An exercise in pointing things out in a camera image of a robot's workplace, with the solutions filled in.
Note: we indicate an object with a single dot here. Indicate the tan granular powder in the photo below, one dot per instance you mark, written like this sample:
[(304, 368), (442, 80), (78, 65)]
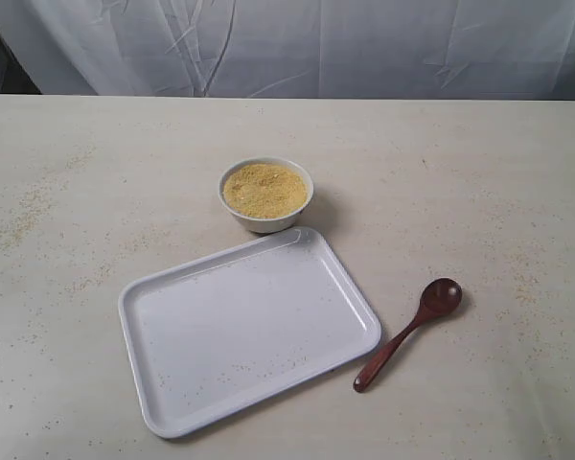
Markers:
[(265, 191)]

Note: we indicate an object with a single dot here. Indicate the white backdrop cloth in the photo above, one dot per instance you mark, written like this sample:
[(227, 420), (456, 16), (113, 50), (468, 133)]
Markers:
[(297, 49)]

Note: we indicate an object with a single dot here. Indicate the white ceramic bowl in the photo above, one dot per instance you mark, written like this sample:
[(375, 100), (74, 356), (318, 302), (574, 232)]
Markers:
[(271, 225)]

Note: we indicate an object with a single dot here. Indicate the white rectangular tray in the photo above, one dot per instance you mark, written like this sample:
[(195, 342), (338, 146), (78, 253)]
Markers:
[(209, 338)]

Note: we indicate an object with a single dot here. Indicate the dark brown wooden spoon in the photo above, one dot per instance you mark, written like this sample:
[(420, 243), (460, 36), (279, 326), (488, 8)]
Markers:
[(439, 299)]

